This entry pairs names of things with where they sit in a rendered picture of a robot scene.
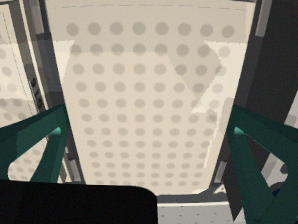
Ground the beige well plate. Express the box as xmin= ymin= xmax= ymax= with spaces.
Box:
xmin=46 ymin=0 xmax=256 ymax=194
xmin=0 ymin=0 xmax=73 ymax=183

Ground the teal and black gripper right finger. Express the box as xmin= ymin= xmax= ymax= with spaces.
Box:
xmin=226 ymin=104 xmax=298 ymax=224

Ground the grey perforated base plate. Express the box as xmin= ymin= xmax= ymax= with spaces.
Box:
xmin=157 ymin=204 xmax=246 ymax=224

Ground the grey tube cooling block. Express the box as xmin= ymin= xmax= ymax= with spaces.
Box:
xmin=222 ymin=0 xmax=298 ymax=222

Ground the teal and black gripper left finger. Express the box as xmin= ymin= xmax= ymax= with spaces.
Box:
xmin=0 ymin=104 xmax=70 ymax=183

